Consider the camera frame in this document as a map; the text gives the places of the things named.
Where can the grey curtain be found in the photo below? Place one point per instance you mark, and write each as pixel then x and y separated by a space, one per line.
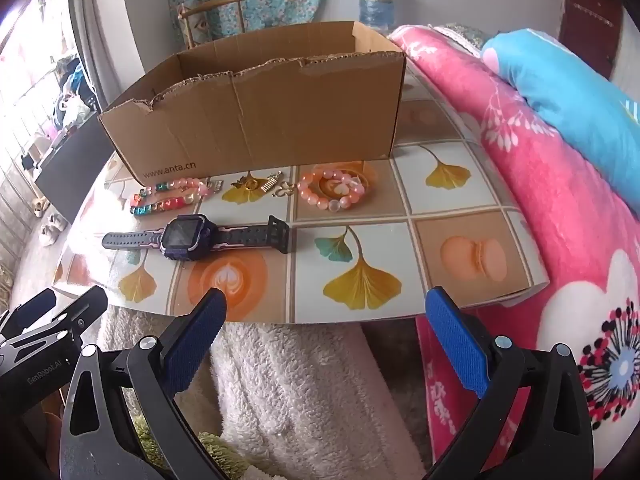
pixel 92 35

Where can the wooden chair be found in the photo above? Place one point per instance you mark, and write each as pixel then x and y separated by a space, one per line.
pixel 212 4

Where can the brown cardboard box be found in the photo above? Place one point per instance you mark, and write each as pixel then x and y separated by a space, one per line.
pixel 300 110

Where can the blue pillow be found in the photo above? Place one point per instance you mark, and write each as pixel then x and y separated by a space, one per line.
pixel 565 90

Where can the white shoe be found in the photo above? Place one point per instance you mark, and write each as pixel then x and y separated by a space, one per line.
pixel 55 221
pixel 46 236

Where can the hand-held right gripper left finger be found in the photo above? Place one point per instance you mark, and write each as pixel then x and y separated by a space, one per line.
pixel 197 335

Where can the dark cabinet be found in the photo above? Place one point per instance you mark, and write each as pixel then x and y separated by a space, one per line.
pixel 80 170

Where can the pile of clothes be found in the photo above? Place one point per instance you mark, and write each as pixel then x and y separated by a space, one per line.
pixel 75 90

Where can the dark red wooden door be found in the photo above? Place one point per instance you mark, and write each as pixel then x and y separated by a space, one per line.
pixel 590 15

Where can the dark blue smartwatch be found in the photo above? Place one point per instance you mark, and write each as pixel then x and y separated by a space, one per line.
pixel 187 237

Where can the green patterned cushion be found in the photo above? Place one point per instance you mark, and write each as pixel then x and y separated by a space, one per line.
pixel 465 35

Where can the gold butterfly charm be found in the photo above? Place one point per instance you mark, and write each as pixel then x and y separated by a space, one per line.
pixel 242 180

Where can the pink floral blanket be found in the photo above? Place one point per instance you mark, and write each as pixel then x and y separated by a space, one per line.
pixel 525 160

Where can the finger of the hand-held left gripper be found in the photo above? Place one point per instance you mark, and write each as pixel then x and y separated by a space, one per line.
pixel 35 305
pixel 87 305

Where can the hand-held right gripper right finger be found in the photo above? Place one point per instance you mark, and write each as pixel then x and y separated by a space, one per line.
pixel 460 345

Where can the beige shoe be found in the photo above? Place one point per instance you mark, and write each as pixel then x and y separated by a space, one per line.
pixel 40 206

